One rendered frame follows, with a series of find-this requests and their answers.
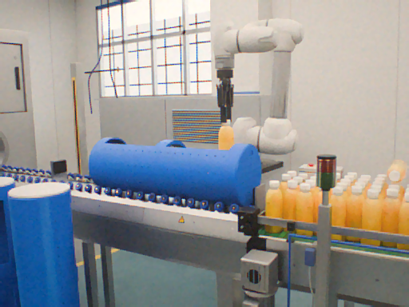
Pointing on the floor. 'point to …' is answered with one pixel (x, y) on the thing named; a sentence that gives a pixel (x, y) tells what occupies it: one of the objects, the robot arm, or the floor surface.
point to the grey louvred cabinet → (180, 121)
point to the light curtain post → (80, 124)
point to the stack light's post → (323, 255)
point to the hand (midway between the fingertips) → (226, 114)
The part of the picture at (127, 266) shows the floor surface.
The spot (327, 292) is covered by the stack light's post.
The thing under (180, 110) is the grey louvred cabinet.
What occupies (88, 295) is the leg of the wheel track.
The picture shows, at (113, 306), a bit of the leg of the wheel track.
